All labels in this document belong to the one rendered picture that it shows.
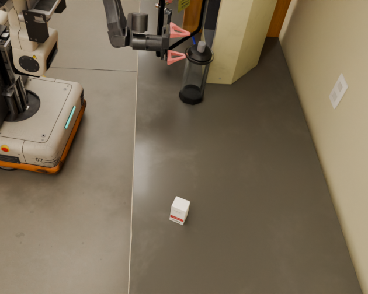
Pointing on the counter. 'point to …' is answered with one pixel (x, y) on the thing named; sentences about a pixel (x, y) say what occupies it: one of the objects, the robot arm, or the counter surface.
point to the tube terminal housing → (238, 38)
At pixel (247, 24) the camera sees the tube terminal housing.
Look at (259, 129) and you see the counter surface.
